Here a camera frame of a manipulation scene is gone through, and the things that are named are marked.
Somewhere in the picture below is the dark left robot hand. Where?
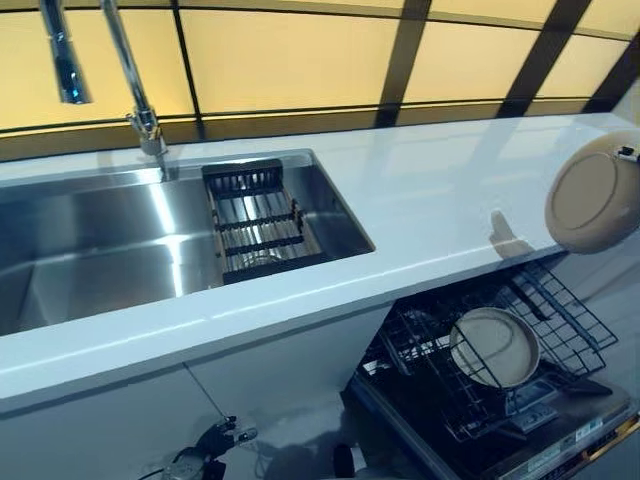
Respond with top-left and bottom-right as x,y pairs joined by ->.
194,414 -> 259,459

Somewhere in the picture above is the beige round ceramic plate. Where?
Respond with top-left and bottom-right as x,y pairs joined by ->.
543,126 -> 640,256
448,305 -> 542,391

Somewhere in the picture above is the open dishwasher door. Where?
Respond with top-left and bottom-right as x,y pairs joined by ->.
344,368 -> 634,480

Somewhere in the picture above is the black robot right foot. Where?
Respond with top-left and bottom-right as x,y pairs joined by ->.
331,443 -> 357,480

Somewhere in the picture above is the stainless steel kitchen sink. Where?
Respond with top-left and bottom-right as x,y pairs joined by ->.
0,147 -> 377,337

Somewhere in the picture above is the black sink dish rack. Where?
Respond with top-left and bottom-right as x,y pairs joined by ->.
200,158 -> 333,287

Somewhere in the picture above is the chrome kitchen faucet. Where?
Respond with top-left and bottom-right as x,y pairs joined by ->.
39,0 -> 169,160

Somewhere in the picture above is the black wire dishwasher rack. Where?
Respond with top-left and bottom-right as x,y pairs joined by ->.
371,258 -> 619,444

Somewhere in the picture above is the yellow window with dark frame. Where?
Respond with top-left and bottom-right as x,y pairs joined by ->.
0,0 -> 640,162

